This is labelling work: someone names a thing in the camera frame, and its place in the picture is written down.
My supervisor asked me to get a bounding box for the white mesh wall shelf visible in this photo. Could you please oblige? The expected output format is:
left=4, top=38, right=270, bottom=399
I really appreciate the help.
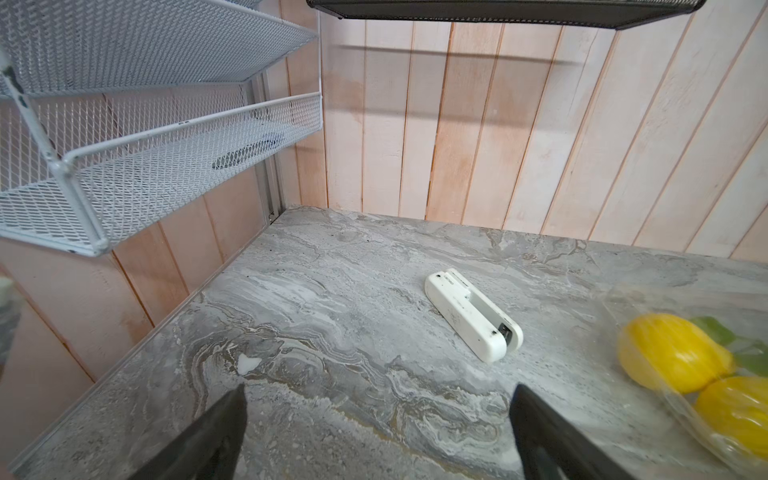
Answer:
left=1, top=1, right=323, bottom=257

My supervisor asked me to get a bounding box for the clear box of lemons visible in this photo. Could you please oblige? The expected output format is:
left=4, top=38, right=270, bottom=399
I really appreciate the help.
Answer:
left=595, top=284, right=767, bottom=479

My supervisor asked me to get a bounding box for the black mesh wall basket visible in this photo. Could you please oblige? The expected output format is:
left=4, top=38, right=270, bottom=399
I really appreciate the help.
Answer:
left=307, top=0, right=705, bottom=30

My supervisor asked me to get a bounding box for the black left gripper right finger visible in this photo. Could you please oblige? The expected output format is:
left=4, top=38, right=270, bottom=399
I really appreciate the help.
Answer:
left=509, top=383, right=632, bottom=479

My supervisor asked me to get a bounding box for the yellow lemon upper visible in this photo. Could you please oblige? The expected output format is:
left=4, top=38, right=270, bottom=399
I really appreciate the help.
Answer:
left=617, top=314, right=736, bottom=395

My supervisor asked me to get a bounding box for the yellow lemon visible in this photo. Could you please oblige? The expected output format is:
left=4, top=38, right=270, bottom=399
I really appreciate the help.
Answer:
left=694, top=376, right=767, bottom=460
left=617, top=314, right=736, bottom=395

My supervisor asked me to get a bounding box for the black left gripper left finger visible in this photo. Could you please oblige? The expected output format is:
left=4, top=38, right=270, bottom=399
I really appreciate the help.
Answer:
left=131, top=385, right=247, bottom=479

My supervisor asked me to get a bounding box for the yellow lemon lower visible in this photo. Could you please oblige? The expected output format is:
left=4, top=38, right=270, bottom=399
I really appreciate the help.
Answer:
left=694, top=376, right=767, bottom=460

